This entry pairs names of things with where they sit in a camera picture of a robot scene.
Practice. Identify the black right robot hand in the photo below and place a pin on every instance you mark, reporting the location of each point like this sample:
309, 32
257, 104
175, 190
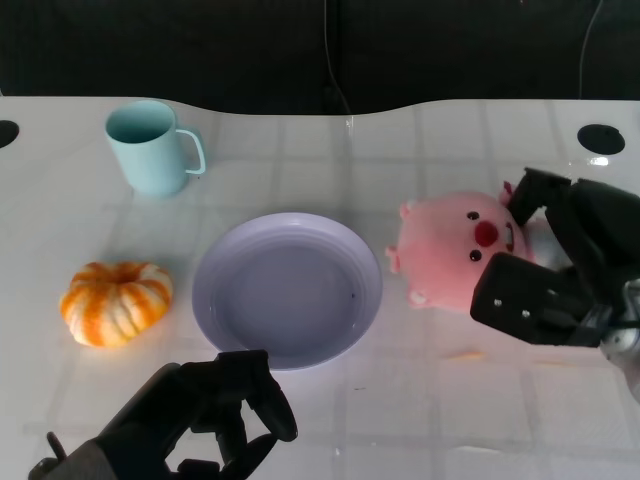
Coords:
585, 250

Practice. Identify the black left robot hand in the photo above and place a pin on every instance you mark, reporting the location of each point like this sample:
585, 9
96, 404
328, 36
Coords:
200, 410

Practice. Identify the pink plush pig doll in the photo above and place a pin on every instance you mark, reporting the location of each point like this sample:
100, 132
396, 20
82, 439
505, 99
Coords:
440, 250

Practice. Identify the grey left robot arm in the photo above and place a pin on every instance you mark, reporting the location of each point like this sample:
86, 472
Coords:
65, 465

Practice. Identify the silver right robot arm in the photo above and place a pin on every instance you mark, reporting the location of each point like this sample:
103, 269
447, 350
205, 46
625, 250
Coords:
625, 340

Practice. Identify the lavender round plate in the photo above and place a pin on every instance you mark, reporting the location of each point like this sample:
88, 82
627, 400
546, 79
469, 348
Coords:
285, 290

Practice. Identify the orange white striped pumpkin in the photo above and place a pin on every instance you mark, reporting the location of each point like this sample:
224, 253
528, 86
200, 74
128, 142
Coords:
115, 305

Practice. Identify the light blue mug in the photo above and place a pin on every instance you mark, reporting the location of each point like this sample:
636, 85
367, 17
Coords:
147, 150

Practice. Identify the black backdrop cloth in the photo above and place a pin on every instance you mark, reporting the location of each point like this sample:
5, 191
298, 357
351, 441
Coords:
200, 45

